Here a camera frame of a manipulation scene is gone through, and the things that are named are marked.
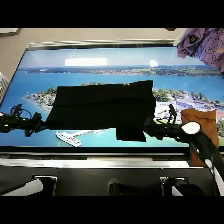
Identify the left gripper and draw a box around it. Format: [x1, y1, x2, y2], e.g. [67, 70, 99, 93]
[30, 112, 46, 135]

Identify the black garment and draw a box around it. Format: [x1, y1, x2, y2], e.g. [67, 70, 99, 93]
[44, 79, 157, 143]

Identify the purple patterned garment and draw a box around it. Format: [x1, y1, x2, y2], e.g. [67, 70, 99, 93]
[176, 27, 224, 77]

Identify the black cable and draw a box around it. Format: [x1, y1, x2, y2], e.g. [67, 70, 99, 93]
[19, 107, 35, 122]

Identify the silver frame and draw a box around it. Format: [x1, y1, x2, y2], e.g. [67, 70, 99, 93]
[0, 150, 224, 196]

